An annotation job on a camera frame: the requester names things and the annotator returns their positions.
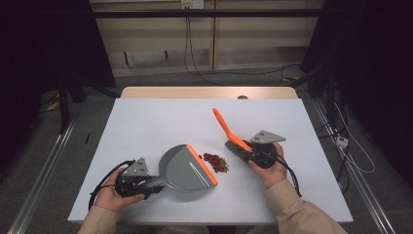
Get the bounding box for black metal stand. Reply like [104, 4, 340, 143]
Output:
[291, 59, 337, 122]
[57, 72, 88, 135]

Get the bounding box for left hand-held gripper cable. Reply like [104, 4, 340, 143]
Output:
[88, 159, 136, 211]

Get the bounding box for person's right hand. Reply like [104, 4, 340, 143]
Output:
[247, 141, 288, 190]

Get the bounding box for person's left hand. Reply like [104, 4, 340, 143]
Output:
[94, 168, 147, 215]

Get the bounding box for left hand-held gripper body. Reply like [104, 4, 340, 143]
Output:
[114, 157, 166, 200]

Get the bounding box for white cable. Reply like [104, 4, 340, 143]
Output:
[333, 101, 377, 175]

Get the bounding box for small green beans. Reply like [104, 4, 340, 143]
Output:
[212, 156, 231, 175]

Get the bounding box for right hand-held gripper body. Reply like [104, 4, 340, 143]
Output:
[242, 130, 287, 170]

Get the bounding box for hand-held gripper cable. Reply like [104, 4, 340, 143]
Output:
[88, 159, 136, 211]
[275, 153, 303, 199]

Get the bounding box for white wall socket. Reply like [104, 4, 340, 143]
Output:
[180, 0, 206, 10]

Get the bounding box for white power strip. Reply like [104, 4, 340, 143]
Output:
[335, 136, 350, 149]

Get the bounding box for grey dustpan with orange lip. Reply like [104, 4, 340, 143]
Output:
[142, 143, 219, 193]

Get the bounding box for red kidney beans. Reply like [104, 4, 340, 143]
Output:
[198, 152, 226, 171]

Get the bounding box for right hand-held gripper cable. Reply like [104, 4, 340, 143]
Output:
[275, 153, 303, 199]

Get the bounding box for wooden table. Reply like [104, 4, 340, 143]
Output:
[120, 86, 299, 99]

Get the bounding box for aluminium floor rail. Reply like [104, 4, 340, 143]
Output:
[311, 97, 396, 234]
[7, 97, 86, 234]

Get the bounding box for orange brush with grey bristles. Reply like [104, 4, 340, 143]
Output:
[211, 107, 254, 161]

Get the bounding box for black power cable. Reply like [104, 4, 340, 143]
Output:
[183, 8, 226, 88]
[187, 8, 302, 77]

